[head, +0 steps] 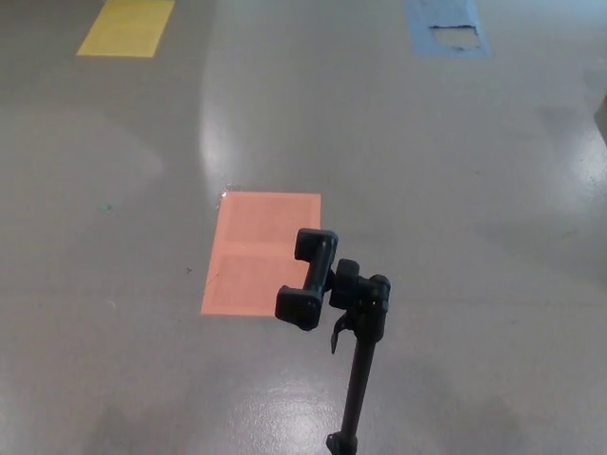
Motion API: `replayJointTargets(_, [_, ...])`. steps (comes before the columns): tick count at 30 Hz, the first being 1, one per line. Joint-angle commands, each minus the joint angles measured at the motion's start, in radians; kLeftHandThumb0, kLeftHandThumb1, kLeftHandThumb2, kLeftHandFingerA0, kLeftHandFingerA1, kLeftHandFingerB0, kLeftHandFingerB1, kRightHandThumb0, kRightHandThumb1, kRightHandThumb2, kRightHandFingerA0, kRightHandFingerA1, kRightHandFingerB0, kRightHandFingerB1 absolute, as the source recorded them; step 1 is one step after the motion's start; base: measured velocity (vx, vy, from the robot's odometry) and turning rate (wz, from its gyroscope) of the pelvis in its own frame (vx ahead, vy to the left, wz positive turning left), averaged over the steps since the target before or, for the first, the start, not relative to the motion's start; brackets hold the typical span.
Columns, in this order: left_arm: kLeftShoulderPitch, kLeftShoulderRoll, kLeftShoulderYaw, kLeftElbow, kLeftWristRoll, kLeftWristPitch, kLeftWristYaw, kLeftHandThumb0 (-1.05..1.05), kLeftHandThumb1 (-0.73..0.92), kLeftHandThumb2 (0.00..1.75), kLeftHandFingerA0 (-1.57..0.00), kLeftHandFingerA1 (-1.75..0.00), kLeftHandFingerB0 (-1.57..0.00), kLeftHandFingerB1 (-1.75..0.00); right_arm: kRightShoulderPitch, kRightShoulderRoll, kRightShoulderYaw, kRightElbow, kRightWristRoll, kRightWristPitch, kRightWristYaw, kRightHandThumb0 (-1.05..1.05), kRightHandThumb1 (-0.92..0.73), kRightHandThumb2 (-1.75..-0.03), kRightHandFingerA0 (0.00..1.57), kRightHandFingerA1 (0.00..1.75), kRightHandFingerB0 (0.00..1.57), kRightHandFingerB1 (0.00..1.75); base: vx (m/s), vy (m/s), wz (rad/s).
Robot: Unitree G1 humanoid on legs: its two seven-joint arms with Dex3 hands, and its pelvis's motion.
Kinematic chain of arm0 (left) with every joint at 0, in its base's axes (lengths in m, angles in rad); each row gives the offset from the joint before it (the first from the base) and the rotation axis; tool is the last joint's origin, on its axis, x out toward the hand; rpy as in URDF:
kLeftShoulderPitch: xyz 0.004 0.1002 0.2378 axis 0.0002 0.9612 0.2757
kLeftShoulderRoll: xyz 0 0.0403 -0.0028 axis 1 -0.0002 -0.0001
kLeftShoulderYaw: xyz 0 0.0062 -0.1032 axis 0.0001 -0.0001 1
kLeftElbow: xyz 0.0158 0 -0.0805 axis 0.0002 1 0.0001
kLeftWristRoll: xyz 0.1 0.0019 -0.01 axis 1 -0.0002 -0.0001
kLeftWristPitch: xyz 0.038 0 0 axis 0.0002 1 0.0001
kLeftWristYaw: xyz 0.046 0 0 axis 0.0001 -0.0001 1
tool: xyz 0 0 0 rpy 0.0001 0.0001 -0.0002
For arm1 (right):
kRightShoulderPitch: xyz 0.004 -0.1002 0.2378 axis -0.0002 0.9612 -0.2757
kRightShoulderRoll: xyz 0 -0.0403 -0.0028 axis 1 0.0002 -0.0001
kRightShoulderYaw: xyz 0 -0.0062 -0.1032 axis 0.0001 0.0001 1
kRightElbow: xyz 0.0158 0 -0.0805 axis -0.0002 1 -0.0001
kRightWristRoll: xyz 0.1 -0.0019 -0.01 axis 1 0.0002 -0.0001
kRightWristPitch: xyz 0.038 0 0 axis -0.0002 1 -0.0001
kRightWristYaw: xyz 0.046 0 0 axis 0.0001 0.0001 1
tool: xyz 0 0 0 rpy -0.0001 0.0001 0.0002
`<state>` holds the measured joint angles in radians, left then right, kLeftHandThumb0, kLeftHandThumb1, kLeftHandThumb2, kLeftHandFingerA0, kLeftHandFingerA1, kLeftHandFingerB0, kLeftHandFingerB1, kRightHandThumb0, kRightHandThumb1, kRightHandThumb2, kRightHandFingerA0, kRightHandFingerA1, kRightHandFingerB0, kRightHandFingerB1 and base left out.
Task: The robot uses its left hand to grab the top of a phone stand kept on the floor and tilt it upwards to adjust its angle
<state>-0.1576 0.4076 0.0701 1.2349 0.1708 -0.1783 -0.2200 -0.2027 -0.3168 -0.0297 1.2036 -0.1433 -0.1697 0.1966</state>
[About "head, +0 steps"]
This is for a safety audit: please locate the yellow rectangular floor marker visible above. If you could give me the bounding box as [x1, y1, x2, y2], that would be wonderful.
[76, 0, 176, 58]

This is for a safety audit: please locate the black phone stand with clamp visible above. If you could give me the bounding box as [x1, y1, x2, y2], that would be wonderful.
[275, 227, 393, 455]

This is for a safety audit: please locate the torn blue floor marker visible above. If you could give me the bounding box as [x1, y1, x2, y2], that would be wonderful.
[406, 0, 491, 58]

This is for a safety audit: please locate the orange rectangular floor marker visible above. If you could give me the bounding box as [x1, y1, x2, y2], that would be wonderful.
[200, 191, 322, 317]

